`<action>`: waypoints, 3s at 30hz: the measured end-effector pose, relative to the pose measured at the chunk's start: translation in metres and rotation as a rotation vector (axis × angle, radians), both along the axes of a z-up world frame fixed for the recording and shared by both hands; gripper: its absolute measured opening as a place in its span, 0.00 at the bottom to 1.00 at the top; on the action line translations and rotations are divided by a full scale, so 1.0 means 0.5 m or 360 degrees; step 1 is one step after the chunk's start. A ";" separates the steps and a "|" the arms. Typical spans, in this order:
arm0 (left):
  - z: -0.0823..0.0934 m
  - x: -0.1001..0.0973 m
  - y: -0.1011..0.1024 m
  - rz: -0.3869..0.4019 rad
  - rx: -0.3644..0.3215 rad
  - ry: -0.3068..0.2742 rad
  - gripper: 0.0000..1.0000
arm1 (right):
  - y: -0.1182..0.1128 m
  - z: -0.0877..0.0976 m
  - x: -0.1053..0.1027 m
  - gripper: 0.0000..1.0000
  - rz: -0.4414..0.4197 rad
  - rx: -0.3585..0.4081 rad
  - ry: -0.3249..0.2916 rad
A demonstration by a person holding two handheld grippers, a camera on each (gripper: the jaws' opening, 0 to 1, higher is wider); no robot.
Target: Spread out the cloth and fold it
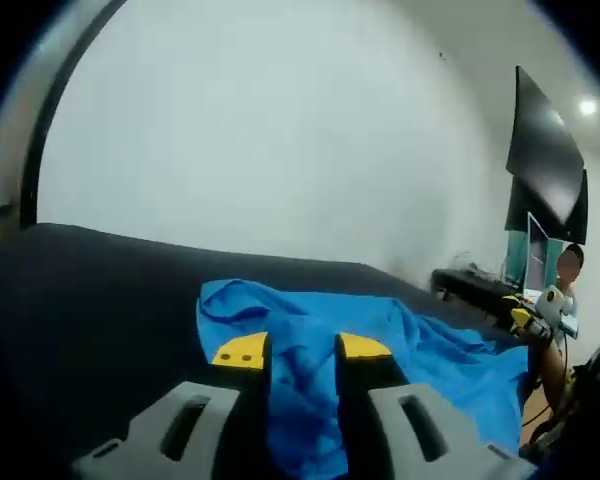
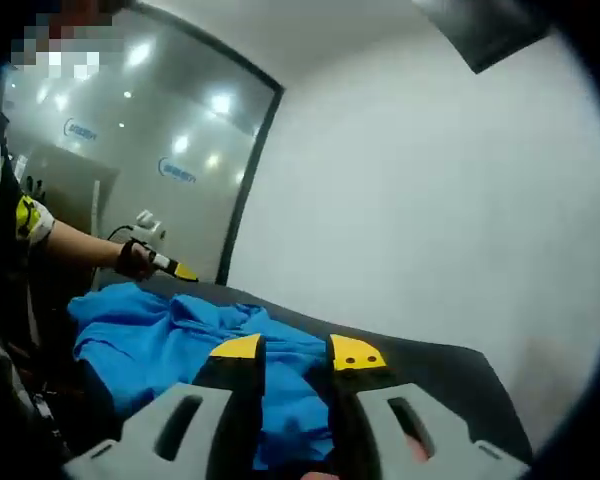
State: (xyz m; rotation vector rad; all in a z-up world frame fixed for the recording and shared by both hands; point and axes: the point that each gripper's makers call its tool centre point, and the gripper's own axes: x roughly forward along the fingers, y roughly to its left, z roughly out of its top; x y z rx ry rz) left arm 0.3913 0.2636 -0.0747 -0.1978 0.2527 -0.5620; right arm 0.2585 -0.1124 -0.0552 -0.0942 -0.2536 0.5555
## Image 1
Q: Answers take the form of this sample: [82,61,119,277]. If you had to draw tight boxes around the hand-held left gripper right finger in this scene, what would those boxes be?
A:
[333,331,539,480]

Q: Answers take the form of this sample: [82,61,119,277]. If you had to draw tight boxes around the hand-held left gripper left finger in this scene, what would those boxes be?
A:
[72,330,274,480]

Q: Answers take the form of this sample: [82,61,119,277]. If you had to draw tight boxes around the blue cloth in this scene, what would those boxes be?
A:
[195,278,531,480]

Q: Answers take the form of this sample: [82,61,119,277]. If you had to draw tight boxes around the black side table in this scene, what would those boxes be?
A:
[431,266,524,326]

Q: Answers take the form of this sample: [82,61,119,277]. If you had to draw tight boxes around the large black monitor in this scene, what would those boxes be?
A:
[504,64,587,227]

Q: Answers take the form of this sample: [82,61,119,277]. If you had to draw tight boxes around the black-framed glass partition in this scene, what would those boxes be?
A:
[0,0,126,236]

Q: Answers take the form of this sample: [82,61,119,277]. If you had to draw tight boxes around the tangled thin cables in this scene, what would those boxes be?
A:
[447,249,506,276]

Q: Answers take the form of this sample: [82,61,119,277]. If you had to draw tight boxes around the black cable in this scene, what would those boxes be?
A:
[521,349,574,444]

